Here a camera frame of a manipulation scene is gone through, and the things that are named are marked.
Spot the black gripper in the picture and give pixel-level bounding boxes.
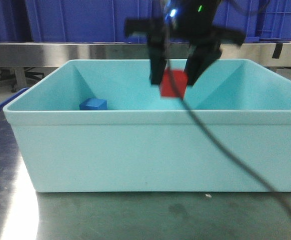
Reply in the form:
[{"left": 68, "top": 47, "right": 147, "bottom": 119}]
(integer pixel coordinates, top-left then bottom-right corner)
[{"left": 124, "top": 0, "right": 246, "bottom": 86}]

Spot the red cube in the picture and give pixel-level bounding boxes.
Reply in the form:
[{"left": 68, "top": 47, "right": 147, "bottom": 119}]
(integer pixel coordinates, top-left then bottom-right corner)
[{"left": 159, "top": 68, "right": 188, "bottom": 99}]

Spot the small blue cube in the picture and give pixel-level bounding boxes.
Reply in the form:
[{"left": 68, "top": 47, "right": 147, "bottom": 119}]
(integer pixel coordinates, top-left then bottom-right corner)
[{"left": 79, "top": 98, "right": 108, "bottom": 111}]

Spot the blue crate upper right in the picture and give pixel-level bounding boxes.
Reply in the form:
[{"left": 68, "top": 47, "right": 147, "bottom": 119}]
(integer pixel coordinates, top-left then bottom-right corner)
[{"left": 255, "top": 0, "right": 291, "bottom": 41}]

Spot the blue crate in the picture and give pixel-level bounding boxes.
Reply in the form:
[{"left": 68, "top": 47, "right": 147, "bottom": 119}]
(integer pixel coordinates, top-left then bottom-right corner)
[
  {"left": 0, "top": 0, "right": 32, "bottom": 43},
  {"left": 255, "top": 0, "right": 291, "bottom": 41},
  {"left": 25, "top": 0, "right": 262, "bottom": 44}
]

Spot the black tape strip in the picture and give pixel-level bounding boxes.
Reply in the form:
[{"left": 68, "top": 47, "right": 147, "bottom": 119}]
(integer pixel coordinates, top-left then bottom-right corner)
[{"left": 272, "top": 42, "right": 283, "bottom": 59}]

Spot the light teal plastic tub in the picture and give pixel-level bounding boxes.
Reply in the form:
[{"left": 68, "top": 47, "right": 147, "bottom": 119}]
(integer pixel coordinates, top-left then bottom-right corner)
[{"left": 3, "top": 59, "right": 291, "bottom": 192}]

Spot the blue crate upper middle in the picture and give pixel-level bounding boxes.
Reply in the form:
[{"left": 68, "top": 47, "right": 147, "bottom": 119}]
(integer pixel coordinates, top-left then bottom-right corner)
[{"left": 25, "top": 0, "right": 262, "bottom": 44}]

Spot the black office chair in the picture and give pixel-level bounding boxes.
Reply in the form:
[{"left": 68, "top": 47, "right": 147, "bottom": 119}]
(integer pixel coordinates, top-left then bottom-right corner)
[{"left": 0, "top": 67, "right": 45, "bottom": 93}]

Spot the blue crate upper left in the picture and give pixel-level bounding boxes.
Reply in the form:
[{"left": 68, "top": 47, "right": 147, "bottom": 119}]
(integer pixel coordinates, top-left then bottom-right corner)
[{"left": 0, "top": 0, "right": 32, "bottom": 43}]

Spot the blue bin edge left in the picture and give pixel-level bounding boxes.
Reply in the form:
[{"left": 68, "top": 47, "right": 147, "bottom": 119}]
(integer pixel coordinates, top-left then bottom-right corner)
[{"left": 0, "top": 87, "right": 29, "bottom": 111}]

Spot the black cable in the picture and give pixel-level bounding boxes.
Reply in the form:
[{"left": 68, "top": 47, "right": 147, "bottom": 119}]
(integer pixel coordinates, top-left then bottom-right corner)
[{"left": 166, "top": 44, "right": 291, "bottom": 240}]

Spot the steel shelf rail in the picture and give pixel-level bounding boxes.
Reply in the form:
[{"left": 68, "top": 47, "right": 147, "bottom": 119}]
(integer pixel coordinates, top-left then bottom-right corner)
[{"left": 0, "top": 42, "right": 291, "bottom": 68}]

